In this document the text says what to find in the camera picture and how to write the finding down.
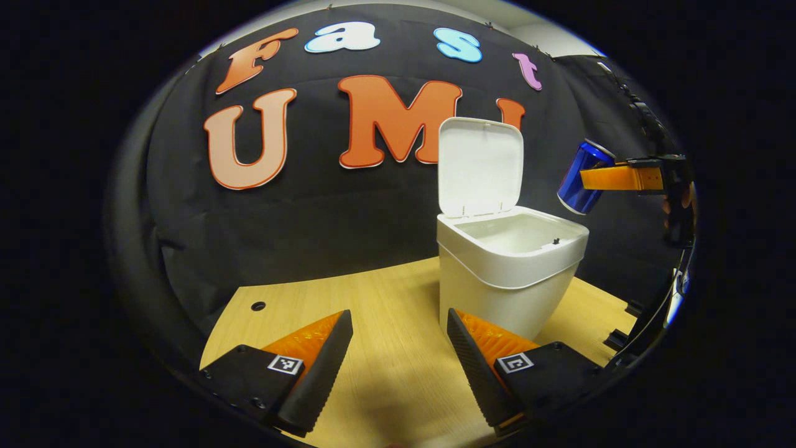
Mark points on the blue pop can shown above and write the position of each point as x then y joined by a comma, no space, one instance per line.
569,193

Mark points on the white desktop garbage bin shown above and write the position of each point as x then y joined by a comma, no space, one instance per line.
497,292

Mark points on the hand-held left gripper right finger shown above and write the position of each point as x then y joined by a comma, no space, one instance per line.
479,373

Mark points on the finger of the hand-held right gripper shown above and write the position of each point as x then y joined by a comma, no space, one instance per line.
615,178

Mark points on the black desk edge bracket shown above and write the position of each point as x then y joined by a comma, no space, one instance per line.
615,340
634,308

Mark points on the wooden desktop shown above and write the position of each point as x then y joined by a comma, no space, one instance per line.
385,348

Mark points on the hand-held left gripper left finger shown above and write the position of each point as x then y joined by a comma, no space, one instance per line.
320,373

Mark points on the black backdrop cloth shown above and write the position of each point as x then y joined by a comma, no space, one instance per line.
348,211

